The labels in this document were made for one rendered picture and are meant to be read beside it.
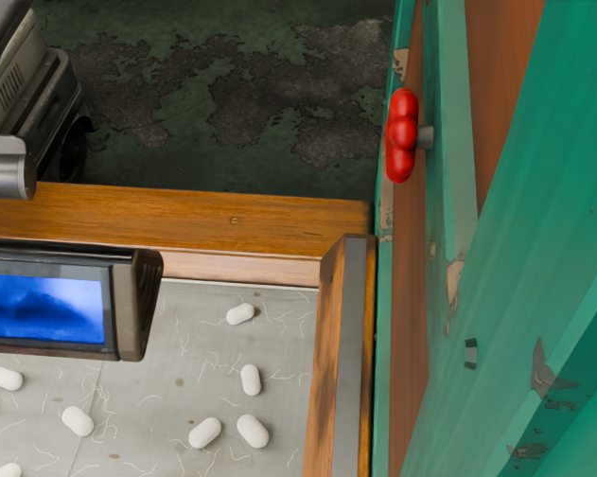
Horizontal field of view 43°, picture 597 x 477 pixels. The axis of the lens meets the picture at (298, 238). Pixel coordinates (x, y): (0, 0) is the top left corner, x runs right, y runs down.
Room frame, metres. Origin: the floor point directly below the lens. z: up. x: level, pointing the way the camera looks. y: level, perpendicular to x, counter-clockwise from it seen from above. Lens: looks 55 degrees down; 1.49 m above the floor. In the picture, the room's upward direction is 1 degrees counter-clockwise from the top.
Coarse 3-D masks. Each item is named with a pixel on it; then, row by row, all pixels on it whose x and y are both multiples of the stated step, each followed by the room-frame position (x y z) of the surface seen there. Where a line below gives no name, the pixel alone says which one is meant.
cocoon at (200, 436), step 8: (200, 424) 0.29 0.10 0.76; (208, 424) 0.29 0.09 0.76; (216, 424) 0.29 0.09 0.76; (192, 432) 0.28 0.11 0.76; (200, 432) 0.28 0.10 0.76; (208, 432) 0.28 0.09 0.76; (216, 432) 0.28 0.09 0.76; (192, 440) 0.27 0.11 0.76; (200, 440) 0.27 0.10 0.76; (208, 440) 0.28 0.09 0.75; (200, 448) 0.27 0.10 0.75
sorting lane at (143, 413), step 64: (192, 320) 0.42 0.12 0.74; (256, 320) 0.42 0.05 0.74; (64, 384) 0.35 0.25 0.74; (128, 384) 0.34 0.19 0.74; (192, 384) 0.34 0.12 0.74; (0, 448) 0.28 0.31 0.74; (64, 448) 0.28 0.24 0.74; (128, 448) 0.27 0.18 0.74; (192, 448) 0.27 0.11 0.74; (256, 448) 0.27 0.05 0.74
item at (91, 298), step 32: (0, 256) 0.26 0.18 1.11; (32, 256) 0.26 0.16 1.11; (64, 256) 0.26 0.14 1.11; (96, 256) 0.26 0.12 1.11; (128, 256) 0.26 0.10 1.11; (160, 256) 0.29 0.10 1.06; (0, 288) 0.25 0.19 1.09; (32, 288) 0.25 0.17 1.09; (64, 288) 0.25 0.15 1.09; (96, 288) 0.25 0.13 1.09; (128, 288) 0.25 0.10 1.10; (0, 320) 0.24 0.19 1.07; (32, 320) 0.24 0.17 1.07; (64, 320) 0.24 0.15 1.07; (96, 320) 0.24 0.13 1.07; (128, 320) 0.23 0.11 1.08; (0, 352) 0.23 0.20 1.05; (32, 352) 0.23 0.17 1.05; (64, 352) 0.22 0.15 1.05; (96, 352) 0.22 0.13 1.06; (128, 352) 0.22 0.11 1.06
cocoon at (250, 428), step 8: (240, 416) 0.30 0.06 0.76; (248, 416) 0.30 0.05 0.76; (240, 424) 0.29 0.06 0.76; (248, 424) 0.29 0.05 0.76; (256, 424) 0.29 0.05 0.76; (240, 432) 0.28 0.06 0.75; (248, 432) 0.28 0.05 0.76; (256, 432) 0.28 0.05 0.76; (264, 432) 0.28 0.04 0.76; (248, 440) 0.27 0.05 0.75; (256, 440) 0.27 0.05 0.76; (264, 440) 0.27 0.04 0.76
